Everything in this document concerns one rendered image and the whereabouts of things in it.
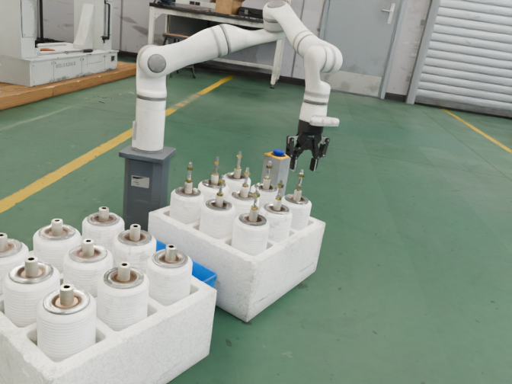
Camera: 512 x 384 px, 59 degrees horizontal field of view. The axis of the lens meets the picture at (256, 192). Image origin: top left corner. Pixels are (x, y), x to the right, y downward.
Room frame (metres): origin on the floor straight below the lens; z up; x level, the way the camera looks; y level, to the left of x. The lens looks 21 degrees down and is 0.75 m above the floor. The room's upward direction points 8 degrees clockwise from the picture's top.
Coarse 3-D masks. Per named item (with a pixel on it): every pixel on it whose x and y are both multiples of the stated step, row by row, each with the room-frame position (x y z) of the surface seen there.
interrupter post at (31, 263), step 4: (32, 256) 0.73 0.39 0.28; (24, 260) 0.71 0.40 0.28; (28, 260) 0.72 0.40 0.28; (32, 260) 0.73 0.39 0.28; (36, 260) 0.72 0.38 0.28; (24, 264) 0.71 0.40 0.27; (28, 264) 0.71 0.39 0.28; (32, 264) 0.71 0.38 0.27; (36, 264) 0.72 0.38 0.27; (28, 268) 0.71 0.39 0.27; (32, 268) 0.71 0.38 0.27; (36, 268) 0.72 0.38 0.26; (28, 272) 0.71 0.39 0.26; (32, 272) 0.71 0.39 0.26; (36, 272) 0.72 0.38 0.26; (28, 276) 0.71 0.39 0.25; (32, 276) 0.71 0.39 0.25
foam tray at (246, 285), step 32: (160, 224) 1.18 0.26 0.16; (192, 224) 1.17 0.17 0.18; (320, 224) 1.31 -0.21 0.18; (192, 256) 1.11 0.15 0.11; (224, 256) 1.06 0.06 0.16; (256, 256) 1.04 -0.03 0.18; (288, 256) 1.15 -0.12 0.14; (224, 288) 1.05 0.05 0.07; (256, 288) 1.02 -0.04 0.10; (288, 288) 1.18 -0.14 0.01
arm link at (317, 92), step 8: (312, 48) 1.28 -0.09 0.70; (320, 48) 1.28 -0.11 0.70; (304, 56) 1.30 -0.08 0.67; (312, 56) 1.27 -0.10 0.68; (320, 56) 1.26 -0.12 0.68; (304, 64) 1.30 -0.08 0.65; (312, 64) 1.27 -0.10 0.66; (320, 64) 1.26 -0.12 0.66; (312, 72) 1.27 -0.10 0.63; (312, 80) 1.27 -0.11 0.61; (320, 80) 1.28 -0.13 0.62; (312, 88) 1.28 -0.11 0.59; (320, 88) 1.28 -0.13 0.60; (328, 88) 1.29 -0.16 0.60; (304, 96) 1.30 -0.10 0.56; (312, 96) 1.28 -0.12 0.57; (320, 96) 1.27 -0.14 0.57; (328, 96) 1.30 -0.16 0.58; (320, 104) 1.28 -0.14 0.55
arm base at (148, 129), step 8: (136, 104) 1.41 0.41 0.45; (144, 104) 1.39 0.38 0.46; (152, 104) 1.39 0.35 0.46; (160, 104) 1.40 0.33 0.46; (136, 112) 1.40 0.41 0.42; (144, 112) 1.39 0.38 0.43; (152, 112) 1.39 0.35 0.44; (160, 112) 1.41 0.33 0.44; (136, 120) 1.40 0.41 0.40; (144, 120) 1.39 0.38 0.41; (152, 120) 1.39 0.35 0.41; (160, 120) 1.41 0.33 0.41; (136, 128) 1.40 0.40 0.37; (144, 128) 1.39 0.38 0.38; (152, 128) 1.39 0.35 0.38; (160, 128) 1.41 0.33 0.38; (136, 136) 1.40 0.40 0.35; (144, 136) 1.39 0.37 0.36; (152, 136) 1.39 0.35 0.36; (160, 136) 1.41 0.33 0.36; (136, 144) 1.40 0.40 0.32; (144, 144) 1.39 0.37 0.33; (152, 144) 1.39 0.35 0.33; (160, 144) 1.41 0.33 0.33; (144, 152) 1.39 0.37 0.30; (152, 152) 1.39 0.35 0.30; (160, 152) 1.42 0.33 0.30
